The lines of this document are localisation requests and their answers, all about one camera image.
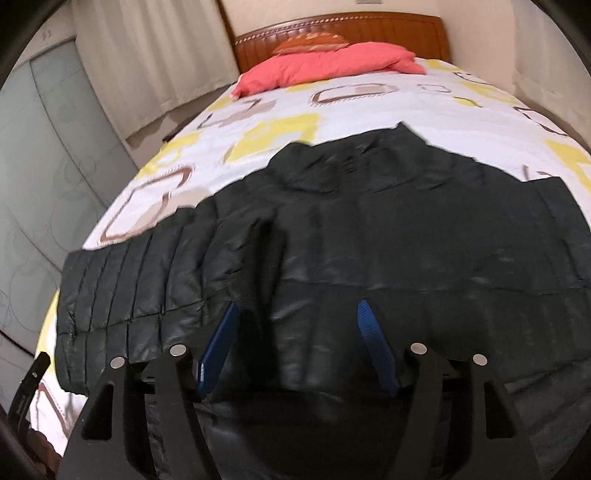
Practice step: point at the orange patterned pillow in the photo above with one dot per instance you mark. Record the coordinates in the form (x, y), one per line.
(304, 44)

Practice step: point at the dark wooden nightstand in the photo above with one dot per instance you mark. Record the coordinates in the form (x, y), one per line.
(175, 129)

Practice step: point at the black puffer jacket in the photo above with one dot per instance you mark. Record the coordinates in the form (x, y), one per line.
(369, 240)

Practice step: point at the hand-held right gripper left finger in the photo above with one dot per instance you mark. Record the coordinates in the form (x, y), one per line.
(217, 344)

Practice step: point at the bed with patterned sheet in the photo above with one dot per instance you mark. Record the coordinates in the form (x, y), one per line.
(415, 106)

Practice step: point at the frosted glass wardrobe door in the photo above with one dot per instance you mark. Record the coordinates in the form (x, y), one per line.
(55, 161)

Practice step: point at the wooden headboard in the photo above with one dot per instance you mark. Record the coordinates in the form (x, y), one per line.
(397, 30)

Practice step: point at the coral pink quilt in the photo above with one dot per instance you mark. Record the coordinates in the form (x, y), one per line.
(332, 64)

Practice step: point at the white overhead cabinet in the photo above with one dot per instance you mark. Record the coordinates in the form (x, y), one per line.
(51, 37)

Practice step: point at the cream curtain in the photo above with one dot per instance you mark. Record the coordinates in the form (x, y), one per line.
(549, 55)
(152, 60)

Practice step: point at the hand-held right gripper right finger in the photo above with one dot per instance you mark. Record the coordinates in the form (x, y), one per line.
(376, 344)

